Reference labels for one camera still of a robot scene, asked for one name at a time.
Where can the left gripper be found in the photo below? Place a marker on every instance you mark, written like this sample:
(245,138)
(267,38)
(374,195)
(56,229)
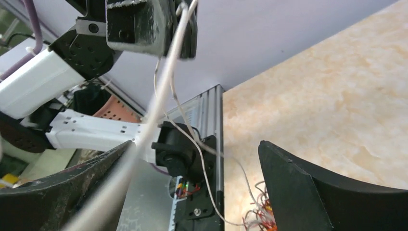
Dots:
(141,26)

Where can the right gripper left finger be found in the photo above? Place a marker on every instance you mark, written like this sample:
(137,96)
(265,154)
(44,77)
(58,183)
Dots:
(48,203)

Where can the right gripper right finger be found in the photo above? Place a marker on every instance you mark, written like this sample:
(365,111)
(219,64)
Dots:
(307,197)

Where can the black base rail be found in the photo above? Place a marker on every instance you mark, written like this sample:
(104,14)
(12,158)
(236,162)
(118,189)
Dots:
(199,194)

